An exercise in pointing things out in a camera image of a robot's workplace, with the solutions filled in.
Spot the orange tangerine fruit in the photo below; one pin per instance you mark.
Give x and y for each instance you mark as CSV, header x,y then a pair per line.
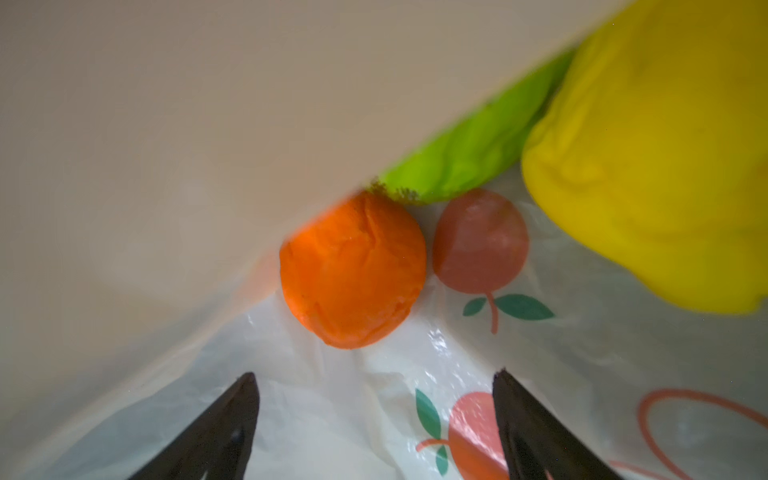
x,y
352,276

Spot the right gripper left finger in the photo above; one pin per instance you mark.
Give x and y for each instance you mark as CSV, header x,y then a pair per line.
x,y
217,444

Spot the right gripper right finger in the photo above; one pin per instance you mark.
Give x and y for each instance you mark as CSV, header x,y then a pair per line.
x,y
536,445

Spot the printed translucent plastic bag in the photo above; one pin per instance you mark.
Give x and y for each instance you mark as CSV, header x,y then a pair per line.
x,y
148,149

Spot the yellow lemon fruit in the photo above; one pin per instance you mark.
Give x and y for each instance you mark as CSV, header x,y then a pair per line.
x,y
653,153

